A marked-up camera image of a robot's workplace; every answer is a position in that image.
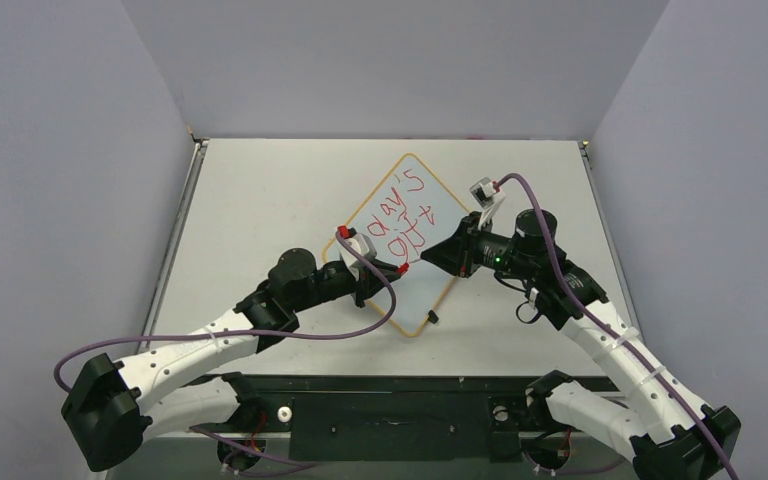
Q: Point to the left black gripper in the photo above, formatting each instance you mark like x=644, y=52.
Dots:
x=369, y=284

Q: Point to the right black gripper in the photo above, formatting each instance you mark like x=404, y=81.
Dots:
x=464, y=246

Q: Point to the yellow-framed whiteboard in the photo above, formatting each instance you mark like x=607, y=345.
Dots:
x=408, y=210

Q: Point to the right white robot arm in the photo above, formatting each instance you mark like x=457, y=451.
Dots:
x=663, y=429

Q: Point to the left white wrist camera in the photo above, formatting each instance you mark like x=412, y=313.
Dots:
x=355, y=250

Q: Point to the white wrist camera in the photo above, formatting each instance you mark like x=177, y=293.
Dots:
x=490, y=197
x=355, y=250

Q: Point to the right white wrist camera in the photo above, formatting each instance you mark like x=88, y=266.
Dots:
x=490, y=197

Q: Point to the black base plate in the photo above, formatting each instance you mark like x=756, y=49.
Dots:
x=382, y=418

